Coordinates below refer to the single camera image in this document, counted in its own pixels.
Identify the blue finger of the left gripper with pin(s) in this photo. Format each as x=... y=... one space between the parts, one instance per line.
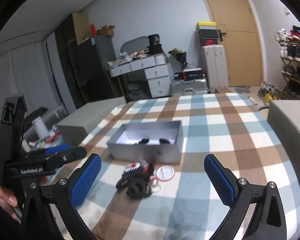
x=56 y=149
x=73 y=154

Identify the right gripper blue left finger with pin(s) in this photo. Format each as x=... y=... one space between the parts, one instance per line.
x=38 y=221

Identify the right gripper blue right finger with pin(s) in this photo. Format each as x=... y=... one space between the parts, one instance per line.
x=268 y=219

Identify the left hand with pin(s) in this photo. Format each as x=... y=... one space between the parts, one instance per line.
x=8 y=202

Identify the white cup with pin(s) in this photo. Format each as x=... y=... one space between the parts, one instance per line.
x=40 y=128

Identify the grey left bedside cabinet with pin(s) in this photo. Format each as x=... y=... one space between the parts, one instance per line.
x=76 y=126

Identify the grey bedside cabinet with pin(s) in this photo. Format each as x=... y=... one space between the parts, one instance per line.
x=284 y=119
x=76 y=126

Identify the white round badge red print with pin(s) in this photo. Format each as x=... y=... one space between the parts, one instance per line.
x=133 y=167

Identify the plaid bed sheet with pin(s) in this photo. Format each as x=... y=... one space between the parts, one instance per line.
x=187 y=206

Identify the black tall cabinet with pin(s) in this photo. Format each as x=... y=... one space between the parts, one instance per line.
x=84 y=61

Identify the grey open storage box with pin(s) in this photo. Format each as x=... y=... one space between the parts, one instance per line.
x=155 y=142

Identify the grey right bedside cabinet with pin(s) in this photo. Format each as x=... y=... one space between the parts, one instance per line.
x=284 y=119

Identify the white drawer desk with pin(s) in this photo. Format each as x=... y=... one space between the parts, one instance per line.
x=157 y=69

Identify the silver hard suitcase lying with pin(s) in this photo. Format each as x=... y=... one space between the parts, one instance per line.
x=192 y=87

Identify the black box on suitcase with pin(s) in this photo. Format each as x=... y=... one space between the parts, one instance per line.
x=189 y=74

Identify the white upright suitcase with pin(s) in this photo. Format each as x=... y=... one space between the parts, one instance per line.
x=214 y=66

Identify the wooden shoe rack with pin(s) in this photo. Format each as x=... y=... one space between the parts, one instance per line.
x=289 y=51

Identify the black red shoe box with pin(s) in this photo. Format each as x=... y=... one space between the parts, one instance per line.
x=208 y=37

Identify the yellow lid shoe box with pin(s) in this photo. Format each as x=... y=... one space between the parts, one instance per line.
x=206 y=25

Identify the wooden door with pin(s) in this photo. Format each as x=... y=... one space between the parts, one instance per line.
x=239 y=36

